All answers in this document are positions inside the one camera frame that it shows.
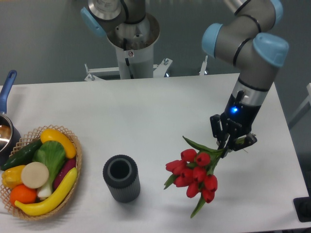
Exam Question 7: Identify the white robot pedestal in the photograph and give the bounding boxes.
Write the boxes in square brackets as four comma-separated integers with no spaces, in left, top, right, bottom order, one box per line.
[107,13,160,80]

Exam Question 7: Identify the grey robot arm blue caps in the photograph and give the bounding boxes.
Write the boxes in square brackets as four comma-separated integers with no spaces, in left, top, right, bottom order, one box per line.
[80,0,289,152]

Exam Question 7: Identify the white furniture piece right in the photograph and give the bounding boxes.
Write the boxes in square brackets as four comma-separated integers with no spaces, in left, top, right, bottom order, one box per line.
[288,83,311,130]

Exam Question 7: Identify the orange fruit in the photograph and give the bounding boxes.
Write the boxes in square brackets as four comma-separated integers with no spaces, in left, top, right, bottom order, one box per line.
[10,184,37,207]

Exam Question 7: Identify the yellow squash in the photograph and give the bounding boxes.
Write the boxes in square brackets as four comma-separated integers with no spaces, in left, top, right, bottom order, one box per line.
[40,128,76,159]

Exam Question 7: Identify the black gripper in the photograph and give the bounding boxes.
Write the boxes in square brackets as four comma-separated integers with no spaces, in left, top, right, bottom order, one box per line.
[210,94,261,152]

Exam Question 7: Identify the red tulip bouquet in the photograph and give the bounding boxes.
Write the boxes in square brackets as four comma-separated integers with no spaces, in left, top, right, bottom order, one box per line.
[164,137,225,218]

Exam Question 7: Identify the dark grey ribbed vase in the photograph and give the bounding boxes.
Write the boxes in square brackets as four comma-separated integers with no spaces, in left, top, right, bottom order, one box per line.
[103,154,140,203]

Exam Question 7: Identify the beige round disc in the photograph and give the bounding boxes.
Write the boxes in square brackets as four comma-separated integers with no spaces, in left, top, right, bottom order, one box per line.
[21,162,49,189]

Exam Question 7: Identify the black box at edge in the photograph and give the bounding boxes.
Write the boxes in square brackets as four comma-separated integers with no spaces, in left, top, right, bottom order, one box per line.
[293,197,311,222]

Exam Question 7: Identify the purple sweet potato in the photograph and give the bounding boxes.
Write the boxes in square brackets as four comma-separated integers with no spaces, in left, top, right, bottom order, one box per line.
[53,158,76,190]

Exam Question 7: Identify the green cucumber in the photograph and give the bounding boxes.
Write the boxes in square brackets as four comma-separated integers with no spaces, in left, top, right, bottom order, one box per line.
[0,139,42,171]

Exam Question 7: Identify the green bok choy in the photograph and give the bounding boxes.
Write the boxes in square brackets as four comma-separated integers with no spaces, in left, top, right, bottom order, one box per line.
[33,141,66,200]

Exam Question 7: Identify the yellow bell pepper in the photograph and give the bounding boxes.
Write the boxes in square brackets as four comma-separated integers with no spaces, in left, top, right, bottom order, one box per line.
[1,165,26,189]

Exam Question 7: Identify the woven wicker basket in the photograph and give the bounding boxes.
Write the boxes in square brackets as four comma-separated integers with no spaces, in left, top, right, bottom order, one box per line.
[0,125,82,220]

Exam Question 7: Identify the blue handled saucepan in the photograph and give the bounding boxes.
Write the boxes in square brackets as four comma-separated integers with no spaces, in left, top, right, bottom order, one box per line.
[0,70,20,165]

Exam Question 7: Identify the yellow banana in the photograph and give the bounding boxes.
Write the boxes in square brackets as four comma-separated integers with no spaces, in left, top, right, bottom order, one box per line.
[15,167,78,216]

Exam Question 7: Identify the white metal base frame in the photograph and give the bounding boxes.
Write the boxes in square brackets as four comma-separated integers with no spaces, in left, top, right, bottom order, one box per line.
[84,55,209,82]

